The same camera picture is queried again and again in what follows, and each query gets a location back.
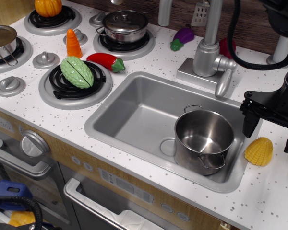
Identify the steel pot at left edge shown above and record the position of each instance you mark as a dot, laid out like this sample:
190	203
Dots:
8	45

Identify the orange toy pumpkin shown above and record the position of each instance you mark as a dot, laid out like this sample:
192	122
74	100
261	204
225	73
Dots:
48	8

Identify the front right stove burner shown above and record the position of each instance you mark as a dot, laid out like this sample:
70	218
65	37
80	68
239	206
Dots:
58	92

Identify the green toy bitter gourd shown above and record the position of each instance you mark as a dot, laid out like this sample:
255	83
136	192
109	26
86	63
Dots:
77	72

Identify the grey stove knob middle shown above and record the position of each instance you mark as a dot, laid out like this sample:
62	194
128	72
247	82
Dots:
46	60

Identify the hanging metal spatula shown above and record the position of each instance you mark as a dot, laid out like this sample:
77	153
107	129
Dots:
200	15

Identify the grey stove knob front left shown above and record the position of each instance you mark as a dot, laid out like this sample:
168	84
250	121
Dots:
11	86

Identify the purple toy eggplant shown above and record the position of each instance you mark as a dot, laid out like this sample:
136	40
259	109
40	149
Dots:
181	37

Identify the orange toy carrot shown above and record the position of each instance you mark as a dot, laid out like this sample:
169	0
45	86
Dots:
72	45

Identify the grey stove knob behind carrot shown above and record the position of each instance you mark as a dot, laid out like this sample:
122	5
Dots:
82	36

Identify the open steel pot in sink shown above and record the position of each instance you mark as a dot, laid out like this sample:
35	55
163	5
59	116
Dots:
202	138

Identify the back left stove burner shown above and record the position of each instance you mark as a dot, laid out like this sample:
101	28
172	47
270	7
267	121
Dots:
68	18

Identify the white post with base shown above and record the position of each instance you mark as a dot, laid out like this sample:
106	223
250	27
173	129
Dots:
280	52

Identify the front left stove burner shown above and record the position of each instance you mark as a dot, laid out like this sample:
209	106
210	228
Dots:
22	57

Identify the red toy bell pepper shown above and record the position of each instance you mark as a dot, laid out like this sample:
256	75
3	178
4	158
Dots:
223	45

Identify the grey stove knob back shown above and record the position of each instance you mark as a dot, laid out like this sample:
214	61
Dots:
97	20

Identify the yellow toy corn piece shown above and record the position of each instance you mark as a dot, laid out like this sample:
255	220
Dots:
259	152

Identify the back right stove burner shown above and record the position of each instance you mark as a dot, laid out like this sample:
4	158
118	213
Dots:
128	51

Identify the stove burner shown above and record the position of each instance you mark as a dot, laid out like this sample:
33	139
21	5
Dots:
128	51
58	92
22	57
68	18

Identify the grey toy faucet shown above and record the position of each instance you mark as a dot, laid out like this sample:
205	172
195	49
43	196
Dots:
209	67

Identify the lidded steel pot on burner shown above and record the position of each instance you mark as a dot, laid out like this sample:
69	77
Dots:
124	26

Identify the grey toy sink basin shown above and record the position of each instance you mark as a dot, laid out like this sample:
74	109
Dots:
139	118

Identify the blue clamp tool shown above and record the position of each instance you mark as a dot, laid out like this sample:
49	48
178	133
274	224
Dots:
13	189

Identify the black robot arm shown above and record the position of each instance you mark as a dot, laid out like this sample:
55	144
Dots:
278	18

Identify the grey oven door handle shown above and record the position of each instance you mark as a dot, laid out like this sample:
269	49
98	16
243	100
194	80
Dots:
38	172

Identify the grey curved pipe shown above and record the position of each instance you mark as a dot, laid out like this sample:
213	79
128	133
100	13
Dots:
164	12

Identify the red toy chili pepper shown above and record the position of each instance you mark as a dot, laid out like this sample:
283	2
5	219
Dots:
108	61

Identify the yellow object lower left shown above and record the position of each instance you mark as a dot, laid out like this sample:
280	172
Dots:
20	218

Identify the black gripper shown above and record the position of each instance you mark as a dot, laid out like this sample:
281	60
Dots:
270	106

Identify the grey dishwasher door handle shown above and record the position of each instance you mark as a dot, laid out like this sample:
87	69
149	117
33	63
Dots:
127	220

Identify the grey oven dial knob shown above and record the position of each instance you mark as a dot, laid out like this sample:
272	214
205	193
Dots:
33	145

